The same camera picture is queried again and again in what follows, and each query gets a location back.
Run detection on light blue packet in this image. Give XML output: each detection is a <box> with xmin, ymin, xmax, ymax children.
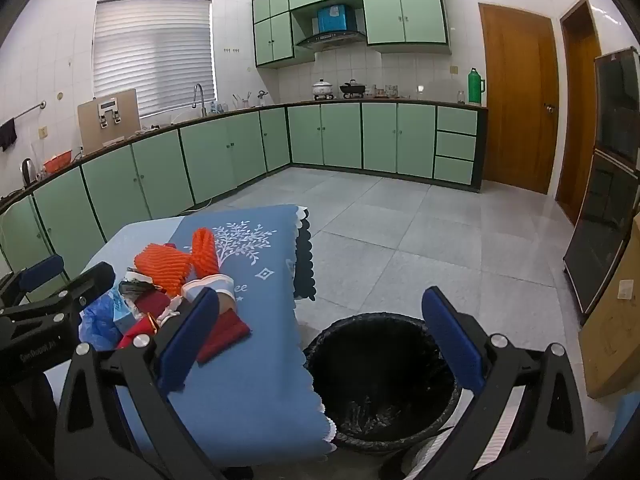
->
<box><xmin>111</xmin><ymin>294</ymin><xmax>138</xmax><ymax>328</ymax></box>

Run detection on blue box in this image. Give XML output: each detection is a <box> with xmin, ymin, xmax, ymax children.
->
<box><xmin>316</xmin><ymin>4</ymin><xmax>351</xmax><ymax>33</ymax></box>

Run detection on wooden door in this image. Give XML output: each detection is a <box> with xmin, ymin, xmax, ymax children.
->
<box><xmin>555</xmin><ymin>0</ymin><xmax>604</xmax><ymax>226</ymax></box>
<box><xmin>478</xmin><ymin>2</ymin><xmax>560</xmax><ymax>195</ymax></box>

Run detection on narrow orange foam net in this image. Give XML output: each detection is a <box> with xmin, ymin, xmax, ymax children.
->
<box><xmin>191</xmin><ymin>228</ymin><xmax>222</xmax><ymax>278</ymax></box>

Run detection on brown cardboard box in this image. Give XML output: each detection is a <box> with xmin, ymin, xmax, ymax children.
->
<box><xmin>579</xmin><ymin>212</ymin><xmax>640</xmax><ymax>400</ymax></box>

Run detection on range hood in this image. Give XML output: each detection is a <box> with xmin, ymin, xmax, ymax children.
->
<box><xmin>295</xmin><ymin>30</ymin><xmax>367</xmax><ymax>51</ymax></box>

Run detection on white window blind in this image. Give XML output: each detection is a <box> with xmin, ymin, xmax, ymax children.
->
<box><xmin>92</xmin><ymin>0</ymin><xmax>219</xmax><ymax>119</ymax></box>

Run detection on wide orange foam net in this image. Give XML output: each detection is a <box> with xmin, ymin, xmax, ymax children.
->
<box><xmin>134</xmin><ymin>242</ymin><xmax>195</xmax><ymax>297</ymax></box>

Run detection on green and white carton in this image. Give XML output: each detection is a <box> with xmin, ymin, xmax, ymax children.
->
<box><xmin>119</xmin><ymin>270</ymin><xmax>157</xmax><ymax>302</ymax></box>

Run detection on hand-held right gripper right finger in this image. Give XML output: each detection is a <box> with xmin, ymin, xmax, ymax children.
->
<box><xmin>421</xmin><ymin>286</ymin><xmax>588</xmax><ymax>480</ymax></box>

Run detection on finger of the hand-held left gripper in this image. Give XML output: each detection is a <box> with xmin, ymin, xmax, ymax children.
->
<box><xmin>0</xmin><ymin>261</ymin><xmax>117</xmax><ymax>346</ymax></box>
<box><xmin>0</xmin><ymin>255</ymin><xmax>66</xmax><ymax>311</ymax></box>

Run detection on dark hanging cloth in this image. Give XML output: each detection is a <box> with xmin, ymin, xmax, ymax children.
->
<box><xmin>0</xmin><ymin>117</ymin><xmax>18</xmax><ymax>153</ymax></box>

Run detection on steel towel rail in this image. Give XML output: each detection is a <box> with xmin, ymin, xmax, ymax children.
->
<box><xmin>0</xmin><ymin>101</ymin><xmax>48</xmax><ymax>129</ymax></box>

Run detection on black glass cabinet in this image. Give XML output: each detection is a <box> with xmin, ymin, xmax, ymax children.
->
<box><xmin>563</xmin><ymin>46</ymin><xmax>640</xmax><ymax>326</ymax></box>

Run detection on green base cabinets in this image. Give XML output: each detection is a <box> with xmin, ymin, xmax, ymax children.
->
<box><xmin>0</xmin><ymin>101</ymin><xmax>488</xmax><ymax>281</ymax></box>

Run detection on cardboard box on counter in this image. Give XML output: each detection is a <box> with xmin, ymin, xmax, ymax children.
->
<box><xmin>77</xmin><ymin>88</ymin><xmax>140</xmax><ymax>154</ymax></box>

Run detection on orange basin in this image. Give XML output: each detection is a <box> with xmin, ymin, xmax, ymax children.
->
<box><xmin>42</xmin><ymin>150</ymin><xmax>76</xmax><ymax>176</ymax></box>

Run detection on black trash bin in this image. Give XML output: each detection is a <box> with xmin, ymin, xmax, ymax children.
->
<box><xmin>304</xmin><ymin>312</ymin><xmax>461</xmax><ymax>455</ymax></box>

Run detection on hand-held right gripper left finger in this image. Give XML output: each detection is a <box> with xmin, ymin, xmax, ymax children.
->
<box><xmin>54</xmin><ymin>287</ymin><xmax>226</xmax><ymax>480</ymax></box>

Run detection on blue plastic bag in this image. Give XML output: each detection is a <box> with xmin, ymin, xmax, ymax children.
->
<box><xmin>79</xmin><ymin>291</ymin><xmax>127</xmax><ymax>351</ymax></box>

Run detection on blue tablecloth with tree print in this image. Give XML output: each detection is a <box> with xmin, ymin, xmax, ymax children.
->
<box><xmin>45</xmin><ymin>204</ymin><xmax>337</xmax><ymax>466</ymax></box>

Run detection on green wall cabinets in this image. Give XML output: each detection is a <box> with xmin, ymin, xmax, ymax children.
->
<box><xmin>251</xmin><ymin>0</ymin><xmax>452</xmax><ymax>68</ymax></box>

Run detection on red flat packet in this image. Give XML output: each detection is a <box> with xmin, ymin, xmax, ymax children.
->
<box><xmin>196</xmin><ymin>309</ymin><xmax>251</xmax><ymax>364</ymax></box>

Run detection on green thermos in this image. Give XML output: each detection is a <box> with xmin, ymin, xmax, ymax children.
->
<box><xmin>467</xmin><ymin>67</ymin><xmax>487</xmax><ymax>106</ymax></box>

